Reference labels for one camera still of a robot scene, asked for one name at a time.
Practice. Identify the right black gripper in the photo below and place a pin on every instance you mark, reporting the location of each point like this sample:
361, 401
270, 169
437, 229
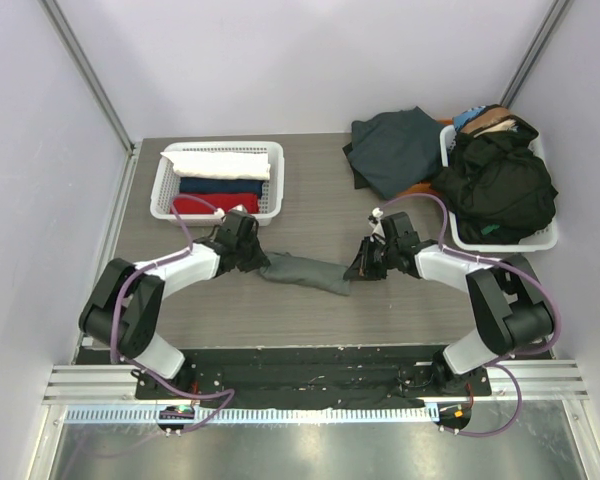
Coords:
373, 256

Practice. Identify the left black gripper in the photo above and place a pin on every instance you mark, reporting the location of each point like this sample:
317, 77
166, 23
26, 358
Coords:
257, 259

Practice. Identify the grey t shirt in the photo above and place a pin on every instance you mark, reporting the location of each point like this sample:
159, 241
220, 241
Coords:
288, 269

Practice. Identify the white plastic basket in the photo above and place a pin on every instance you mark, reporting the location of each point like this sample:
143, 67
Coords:
541, 240
166, 184

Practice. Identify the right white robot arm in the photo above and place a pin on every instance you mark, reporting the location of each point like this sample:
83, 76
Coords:
512, 312

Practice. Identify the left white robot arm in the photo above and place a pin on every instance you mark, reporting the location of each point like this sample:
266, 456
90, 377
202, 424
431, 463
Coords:
124, 306

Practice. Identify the red rolled t shirt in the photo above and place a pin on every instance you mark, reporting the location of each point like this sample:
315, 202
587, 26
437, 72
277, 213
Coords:
207, 204

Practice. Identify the navy rolled t shirt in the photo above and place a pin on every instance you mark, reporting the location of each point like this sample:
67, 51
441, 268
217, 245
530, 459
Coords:
218, 186

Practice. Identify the white rolled t shirt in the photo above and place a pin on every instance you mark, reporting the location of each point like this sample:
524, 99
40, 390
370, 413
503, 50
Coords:
219, 165

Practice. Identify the dark teal t shirt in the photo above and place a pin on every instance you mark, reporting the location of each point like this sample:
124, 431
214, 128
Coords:
394, 151

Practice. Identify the black clothes pile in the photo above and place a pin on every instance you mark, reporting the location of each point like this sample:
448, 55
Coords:
499, 189

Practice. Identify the blue and tan clothes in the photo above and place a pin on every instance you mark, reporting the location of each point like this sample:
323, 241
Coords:
477, 119

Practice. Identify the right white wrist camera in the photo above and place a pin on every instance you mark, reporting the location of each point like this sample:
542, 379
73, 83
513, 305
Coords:
374, 220

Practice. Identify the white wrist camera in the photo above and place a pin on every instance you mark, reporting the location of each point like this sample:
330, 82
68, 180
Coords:
374, 220
221, 213

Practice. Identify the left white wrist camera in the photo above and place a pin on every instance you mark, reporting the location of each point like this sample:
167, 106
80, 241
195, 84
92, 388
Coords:
221, 213

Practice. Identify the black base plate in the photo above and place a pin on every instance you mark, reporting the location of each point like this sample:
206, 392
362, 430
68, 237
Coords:
318, 378

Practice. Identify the slotted white cable duct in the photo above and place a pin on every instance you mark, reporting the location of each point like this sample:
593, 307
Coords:
172, 415

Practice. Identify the right aluminium frame post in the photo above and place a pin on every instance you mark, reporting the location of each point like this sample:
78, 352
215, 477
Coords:
558, 10

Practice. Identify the aluminium frame post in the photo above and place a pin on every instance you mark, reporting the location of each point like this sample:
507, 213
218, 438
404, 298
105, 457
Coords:
558, 10
70, 41

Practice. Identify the left aluminium frame post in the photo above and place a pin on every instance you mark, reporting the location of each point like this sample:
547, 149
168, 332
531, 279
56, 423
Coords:
70, 41

